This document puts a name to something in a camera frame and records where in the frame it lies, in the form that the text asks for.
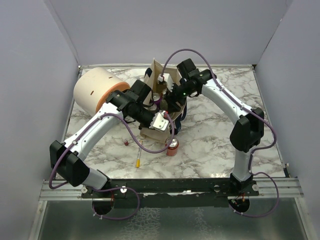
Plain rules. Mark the yellow white marker pen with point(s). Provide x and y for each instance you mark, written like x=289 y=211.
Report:
x=138 y=160

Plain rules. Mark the cream canvas tote bag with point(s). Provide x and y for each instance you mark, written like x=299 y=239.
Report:
x=150 y=78

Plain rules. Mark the purple soda can front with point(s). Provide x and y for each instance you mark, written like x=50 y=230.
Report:
x=153 y=108

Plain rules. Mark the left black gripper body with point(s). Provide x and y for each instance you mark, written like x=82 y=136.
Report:
x=143 y=116

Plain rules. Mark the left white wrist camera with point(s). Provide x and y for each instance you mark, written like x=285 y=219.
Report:
x=160 y=122

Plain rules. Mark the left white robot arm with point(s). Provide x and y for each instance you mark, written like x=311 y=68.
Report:
x=68 y=158

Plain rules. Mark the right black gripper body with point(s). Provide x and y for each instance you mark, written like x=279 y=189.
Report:
x=179 y=94

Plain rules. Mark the purple soda can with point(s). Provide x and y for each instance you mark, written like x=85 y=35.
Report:
x=153 y=108
x=156 y=98

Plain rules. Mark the red soda can front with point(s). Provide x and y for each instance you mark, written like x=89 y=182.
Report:
x=172 y=147

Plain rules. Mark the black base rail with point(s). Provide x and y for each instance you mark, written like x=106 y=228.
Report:
x=172 y=192

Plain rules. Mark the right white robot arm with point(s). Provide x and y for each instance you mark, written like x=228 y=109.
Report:
x=248 y=123

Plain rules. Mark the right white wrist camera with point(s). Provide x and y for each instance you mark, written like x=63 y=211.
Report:
x=166 y=79

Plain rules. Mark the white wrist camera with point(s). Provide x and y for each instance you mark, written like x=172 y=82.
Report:
x=160 y=122
x=166 y=79

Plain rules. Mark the red soda can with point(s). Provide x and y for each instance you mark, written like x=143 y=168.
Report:
x=172 y=147
x=164 y=105

